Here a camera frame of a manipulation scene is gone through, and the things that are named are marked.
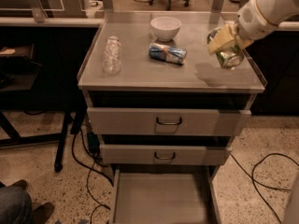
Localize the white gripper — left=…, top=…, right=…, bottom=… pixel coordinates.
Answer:
left=207, top=0, right=278, bottom=54

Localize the green soda can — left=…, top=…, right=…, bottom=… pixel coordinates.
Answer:
left=206, top=28, right=245, bottom=70

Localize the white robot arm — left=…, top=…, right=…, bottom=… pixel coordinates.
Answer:
left=207, top=0, right=299, bottom=224

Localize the blue soda can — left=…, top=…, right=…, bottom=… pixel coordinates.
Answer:
left=149, top=43, right=187, bottom=65

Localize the grey drawer cabinet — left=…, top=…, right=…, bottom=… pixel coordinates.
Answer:
left=77, top=10, right=268, bottom=224

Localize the top grey drawer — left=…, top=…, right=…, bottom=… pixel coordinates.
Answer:
left=87, top=107, right=250, bottom=136

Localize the grey drawer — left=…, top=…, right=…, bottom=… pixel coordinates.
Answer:
left=87, top=107, right=250, bottom=136
left=100, top=145, right=231, bottom=165
left=109, top=165, right=221, bottom=224

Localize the bottom grey drawer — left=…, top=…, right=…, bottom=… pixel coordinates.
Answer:
left=109, top=165, right=221, bottom=224

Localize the middle grey drawer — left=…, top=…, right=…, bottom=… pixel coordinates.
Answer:
left=100, top=145, right=231, bottom=165

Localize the white bowl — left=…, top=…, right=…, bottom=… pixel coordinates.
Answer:
left=150, top=17, right=181, bottom=42

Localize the clear plastic bottle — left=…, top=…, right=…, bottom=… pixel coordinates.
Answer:
left=102, top=36, right=121, bottom=75

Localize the black power adapter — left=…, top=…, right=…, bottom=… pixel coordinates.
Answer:
left=87, top=132, right=100, bottom=154

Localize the black table stand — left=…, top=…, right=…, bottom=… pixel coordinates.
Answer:
left=0, top=44, right=86, bottom=172

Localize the brown shoe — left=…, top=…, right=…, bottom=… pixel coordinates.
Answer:
left=34, top=203, right=54, bottom=224

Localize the black floor cable right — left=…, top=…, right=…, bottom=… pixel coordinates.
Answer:
left=230, top=152, right=299, bottom=224

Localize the black floor cable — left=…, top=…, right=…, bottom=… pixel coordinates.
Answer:
left=70, top=121, right=114, bottom=224
left=230, top=152, right=299, bottom=224

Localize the black floor cable left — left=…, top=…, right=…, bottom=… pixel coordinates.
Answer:
left=70, top=121, right=114, bottom=224

